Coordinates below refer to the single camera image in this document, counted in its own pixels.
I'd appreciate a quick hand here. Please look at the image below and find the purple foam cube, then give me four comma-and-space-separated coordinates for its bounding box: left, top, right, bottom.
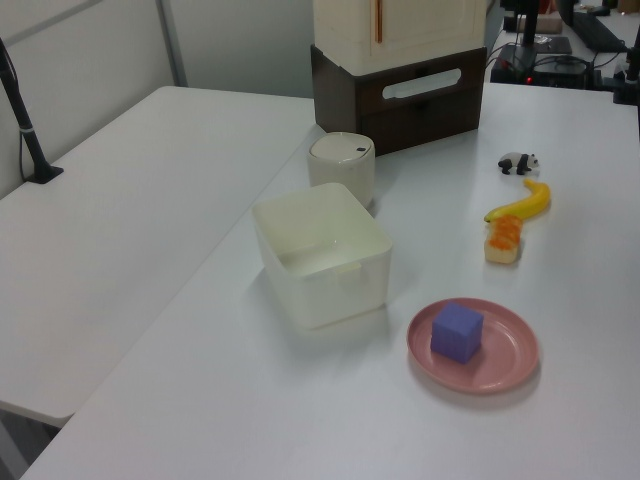
430, 299, 485, 365

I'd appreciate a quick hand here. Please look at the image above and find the pink plastic plate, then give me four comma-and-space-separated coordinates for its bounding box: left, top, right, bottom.
405, 297, 543, 396

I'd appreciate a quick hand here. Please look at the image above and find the cream open storage bin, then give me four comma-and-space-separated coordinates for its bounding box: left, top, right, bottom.
250, 182, 393, 331

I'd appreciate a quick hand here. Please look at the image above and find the beige lidded trash can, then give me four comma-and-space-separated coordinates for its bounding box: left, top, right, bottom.
306, 131, 377, 211

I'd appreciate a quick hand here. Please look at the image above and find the orange glazed toy bread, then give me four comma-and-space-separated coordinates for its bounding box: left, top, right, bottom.
483, 215, 524, 265

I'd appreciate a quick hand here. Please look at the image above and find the yellow toy banana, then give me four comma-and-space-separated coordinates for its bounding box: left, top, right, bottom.
482, 178, 552, 224

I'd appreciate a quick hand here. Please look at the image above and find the panda figurine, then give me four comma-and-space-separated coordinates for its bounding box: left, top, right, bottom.
497, 151, 541, 178

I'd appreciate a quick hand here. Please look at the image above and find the black computer box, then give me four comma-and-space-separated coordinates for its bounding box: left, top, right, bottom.
488, 53, 597, 88

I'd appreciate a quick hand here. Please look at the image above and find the black monitor stand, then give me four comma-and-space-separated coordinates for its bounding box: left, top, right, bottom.
499, 0, 574, 56

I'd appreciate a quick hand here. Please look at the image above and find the black keyboard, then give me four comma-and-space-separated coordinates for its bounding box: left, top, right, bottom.
559, 0, 630, 52

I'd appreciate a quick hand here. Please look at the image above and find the white appliance with copper handle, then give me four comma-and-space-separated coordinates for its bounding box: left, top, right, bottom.
309, 43, 489, 157

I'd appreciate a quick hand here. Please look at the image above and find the white drawer handle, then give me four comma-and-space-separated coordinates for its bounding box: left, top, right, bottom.
382, 67, 462, 100

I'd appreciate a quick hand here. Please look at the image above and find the black camera stand pole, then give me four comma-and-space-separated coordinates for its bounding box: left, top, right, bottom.
0, 37, 65, 185

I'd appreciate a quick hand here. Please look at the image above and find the black camera stand clamp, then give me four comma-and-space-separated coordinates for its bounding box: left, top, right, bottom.
602, 44, 640, 106

